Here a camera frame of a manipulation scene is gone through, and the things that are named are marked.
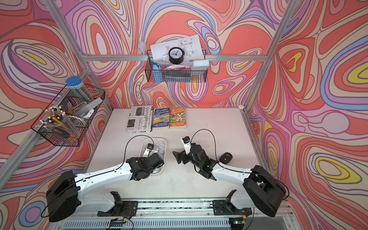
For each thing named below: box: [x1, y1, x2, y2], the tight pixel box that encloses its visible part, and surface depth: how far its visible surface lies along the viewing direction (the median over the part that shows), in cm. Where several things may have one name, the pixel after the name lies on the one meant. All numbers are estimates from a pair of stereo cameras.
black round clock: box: [168, 46, 185, 65], surface depth 80 cm
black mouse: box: [219, 152, 233, 165], surface depth 92 cm
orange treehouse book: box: [169, 106, 187, 129], surface depth 113 cm
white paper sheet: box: [149, 34, 206, 65], surface depth 84 cm
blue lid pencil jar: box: [65, 76, 93, 104], surface depth 75 cm
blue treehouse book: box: [151, 107, 171, 129], surface depth 113 cm
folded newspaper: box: [126, 105, 154, 134], surface depth 110 cm
